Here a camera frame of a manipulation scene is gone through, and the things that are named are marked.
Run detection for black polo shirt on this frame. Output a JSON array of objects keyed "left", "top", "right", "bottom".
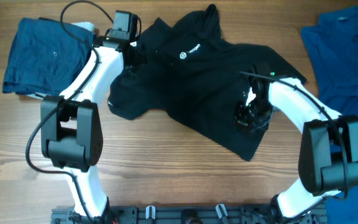
[{"left": 108, "top": 5, "right": 306, "bottom": 161}]

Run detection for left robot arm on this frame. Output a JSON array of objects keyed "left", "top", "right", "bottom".
[{"left": 41, "top": 11, "right": 142, "bottom": 223}]

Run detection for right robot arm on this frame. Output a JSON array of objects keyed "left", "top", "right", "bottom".
[{"left": 234, "top": 67, "right": 358, "bottom": 223}]

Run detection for folded navy blue garment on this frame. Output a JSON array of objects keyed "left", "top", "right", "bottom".
[{"left": 2, "top": 17, "right": 94, "bottom": 95}]

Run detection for blue polo shirt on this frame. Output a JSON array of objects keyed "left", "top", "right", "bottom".
[{"left": 301, "top": 6, "right": 358, "bottom": 223}]

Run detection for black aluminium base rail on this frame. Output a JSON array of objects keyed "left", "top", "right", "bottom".
[{"left": 50, "top": 204, "right": 328, "bottom": 224}]

